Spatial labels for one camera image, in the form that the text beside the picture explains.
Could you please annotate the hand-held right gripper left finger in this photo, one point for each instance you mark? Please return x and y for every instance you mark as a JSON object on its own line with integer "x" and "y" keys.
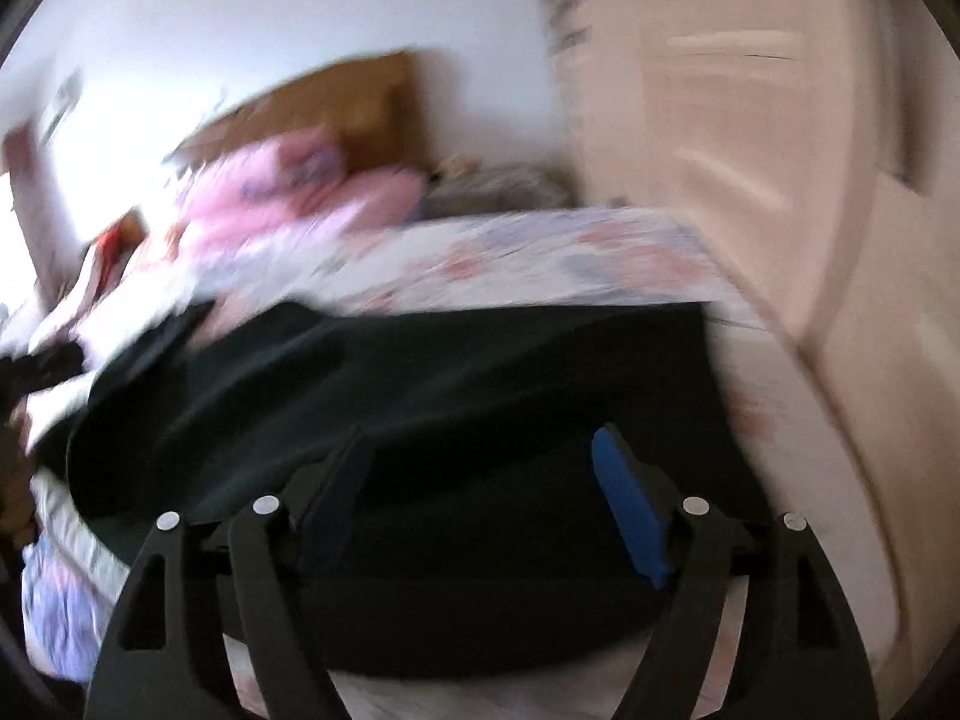
{"x": 339, "y": 499}

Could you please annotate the black pants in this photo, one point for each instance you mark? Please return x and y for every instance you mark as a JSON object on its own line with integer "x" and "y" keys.
{"x": 450, "y": 375}

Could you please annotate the pink pillow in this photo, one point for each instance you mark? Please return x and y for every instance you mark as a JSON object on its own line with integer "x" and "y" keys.
{"x": 300, "y": 187}

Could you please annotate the red cloth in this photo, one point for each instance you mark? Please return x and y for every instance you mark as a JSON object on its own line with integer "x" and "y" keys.
{"x": 118, "y": 236}

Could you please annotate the wooden headboard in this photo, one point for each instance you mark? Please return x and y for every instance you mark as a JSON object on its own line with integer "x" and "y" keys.
{"x": 352, "y": 101}

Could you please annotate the purple floral sheet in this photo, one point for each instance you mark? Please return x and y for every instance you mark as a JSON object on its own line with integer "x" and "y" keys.
{"x": 64, "y": 615}

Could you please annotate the floral bed cover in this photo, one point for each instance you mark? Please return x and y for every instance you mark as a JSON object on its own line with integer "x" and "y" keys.
{"x": 562, "y": 255}

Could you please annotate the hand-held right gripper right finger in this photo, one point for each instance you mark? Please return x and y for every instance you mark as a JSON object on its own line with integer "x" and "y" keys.
{"x": 626, "y": 502}

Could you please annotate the light wooden wardrobe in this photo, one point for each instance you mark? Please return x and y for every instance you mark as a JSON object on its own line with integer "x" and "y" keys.
{"x": 750, "y": 127}

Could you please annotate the grey bedside seat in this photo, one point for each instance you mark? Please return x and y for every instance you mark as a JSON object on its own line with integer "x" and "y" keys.
{"x": 495, "y": 184}

